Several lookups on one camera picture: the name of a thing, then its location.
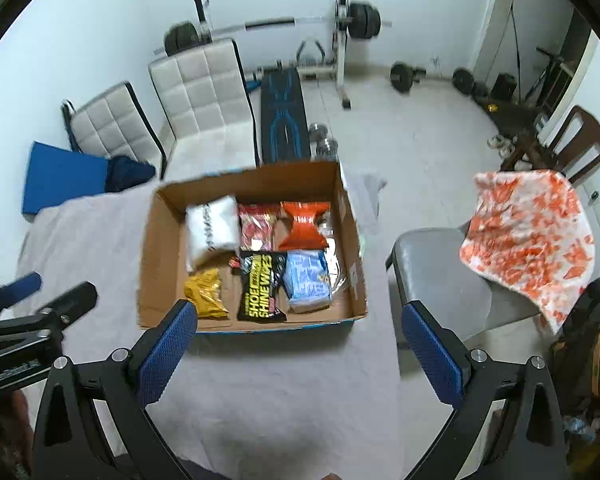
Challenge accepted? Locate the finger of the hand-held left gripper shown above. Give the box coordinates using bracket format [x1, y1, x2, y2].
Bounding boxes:
[0, 281, 99, 347]
[0, 272, 43, 319]

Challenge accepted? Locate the yellow crinkled packet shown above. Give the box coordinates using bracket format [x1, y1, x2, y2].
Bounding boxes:
[183, 267, 229, 320]

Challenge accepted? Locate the blue foam mat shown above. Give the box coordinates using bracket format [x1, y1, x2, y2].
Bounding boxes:
[21, 141, 112, 224]

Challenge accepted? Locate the black wipes packet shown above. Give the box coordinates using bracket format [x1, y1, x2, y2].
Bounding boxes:
[231, 250, 287, 323]

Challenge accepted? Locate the orange and white patterned towel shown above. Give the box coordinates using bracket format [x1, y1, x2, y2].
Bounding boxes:
[459, 170, 596, 335]

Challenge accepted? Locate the dark blue cloth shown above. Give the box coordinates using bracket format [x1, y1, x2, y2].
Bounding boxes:
[105, 156, 157, 194]

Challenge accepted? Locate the white soft packet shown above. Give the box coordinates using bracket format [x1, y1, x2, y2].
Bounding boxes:
[185, 196, 241, 273]

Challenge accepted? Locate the orange snack packet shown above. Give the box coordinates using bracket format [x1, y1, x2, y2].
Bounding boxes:
[280, 201, 331, 251]

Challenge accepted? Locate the long barbell with black plates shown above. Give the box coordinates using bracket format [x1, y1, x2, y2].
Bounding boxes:
[152, 2, 394, 57]

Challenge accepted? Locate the red snack packet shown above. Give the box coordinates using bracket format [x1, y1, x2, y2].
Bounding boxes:
[237, 203, 281, 253]

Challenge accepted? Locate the short barbell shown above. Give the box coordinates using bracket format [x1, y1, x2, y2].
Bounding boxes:
[390, 61, 477, 97]

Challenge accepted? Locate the black and orange backpack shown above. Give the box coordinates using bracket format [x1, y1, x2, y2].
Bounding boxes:
[550, 275, 600, 417]

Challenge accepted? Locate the brown wooden chair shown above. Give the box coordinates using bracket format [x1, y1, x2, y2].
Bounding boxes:
[500, 105, 600, 187]

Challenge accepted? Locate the black speaker box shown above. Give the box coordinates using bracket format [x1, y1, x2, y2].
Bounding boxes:
[490, 74, 519, 102]

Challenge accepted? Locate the white bench press rack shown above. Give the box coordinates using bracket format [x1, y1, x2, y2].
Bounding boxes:
[190, 0, 354, 111]

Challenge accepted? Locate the black and blue weight bench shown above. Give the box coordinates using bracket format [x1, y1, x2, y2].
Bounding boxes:
[258, 67, 314, 166]

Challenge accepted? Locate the grey table cloth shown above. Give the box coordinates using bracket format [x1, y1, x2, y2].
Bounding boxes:
[17, 172, 402, 480]

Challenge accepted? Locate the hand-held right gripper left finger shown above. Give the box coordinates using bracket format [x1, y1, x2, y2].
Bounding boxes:
[31, 300, 199, 480]

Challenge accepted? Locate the grey seat chair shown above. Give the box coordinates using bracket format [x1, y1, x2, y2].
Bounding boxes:
[386, 227, 547, 377]

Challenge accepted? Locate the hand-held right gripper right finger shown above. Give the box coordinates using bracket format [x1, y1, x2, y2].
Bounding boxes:
[401, 301, 567, 480]

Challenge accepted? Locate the white padded chair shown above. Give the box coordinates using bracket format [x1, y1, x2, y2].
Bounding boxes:
[61, 81, 169, 179]
[147, 37, 261, 177]

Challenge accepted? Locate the cardboard box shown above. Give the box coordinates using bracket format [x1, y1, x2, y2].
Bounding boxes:
[137, 160, 370, 334]

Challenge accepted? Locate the blue and white packet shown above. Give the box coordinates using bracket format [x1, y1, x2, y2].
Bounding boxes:
[284, 249, 331, 314]

